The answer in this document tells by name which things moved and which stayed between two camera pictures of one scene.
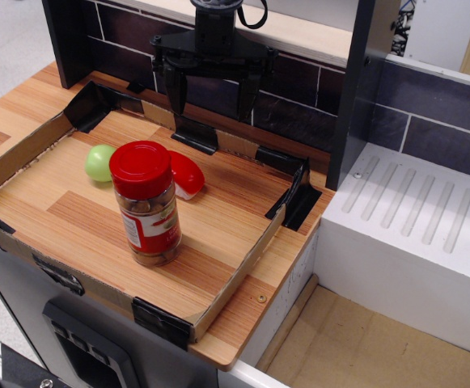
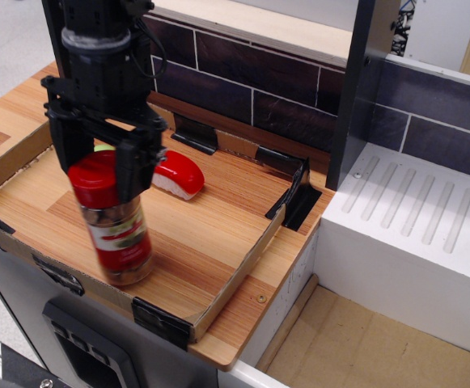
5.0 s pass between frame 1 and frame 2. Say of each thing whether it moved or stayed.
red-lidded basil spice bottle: moved
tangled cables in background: stayed
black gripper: moved
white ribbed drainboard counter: stayed
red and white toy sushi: stayed
